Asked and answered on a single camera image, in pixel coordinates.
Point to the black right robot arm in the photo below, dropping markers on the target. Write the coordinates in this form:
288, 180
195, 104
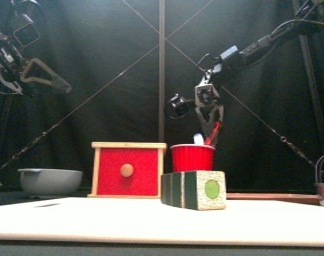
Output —
267, 41

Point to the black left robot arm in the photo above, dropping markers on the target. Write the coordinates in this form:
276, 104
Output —
22, 11

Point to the green toy sushi roll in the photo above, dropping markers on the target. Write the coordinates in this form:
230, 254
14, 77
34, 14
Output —
192, 190

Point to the large white cutting board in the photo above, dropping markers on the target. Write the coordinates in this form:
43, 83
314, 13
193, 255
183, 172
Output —
125, 223

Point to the white utensil in cup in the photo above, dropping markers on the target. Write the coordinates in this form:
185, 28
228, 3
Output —
199, 138

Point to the red plastic cup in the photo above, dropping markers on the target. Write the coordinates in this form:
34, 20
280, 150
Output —
192, 160

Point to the black cloth backdrop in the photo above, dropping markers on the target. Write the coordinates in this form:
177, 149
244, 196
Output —
103, 50

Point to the red wooden drawer box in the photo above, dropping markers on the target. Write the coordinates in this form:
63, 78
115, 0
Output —
139, 181

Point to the grey bowl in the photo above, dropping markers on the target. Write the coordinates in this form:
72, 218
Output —
52, 183

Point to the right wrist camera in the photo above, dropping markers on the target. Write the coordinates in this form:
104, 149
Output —
180, 106

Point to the vertical metal frame pole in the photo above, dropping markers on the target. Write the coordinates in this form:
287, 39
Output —
161, 66

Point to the slanted metal frame strut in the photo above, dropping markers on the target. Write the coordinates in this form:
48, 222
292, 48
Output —
310, 83

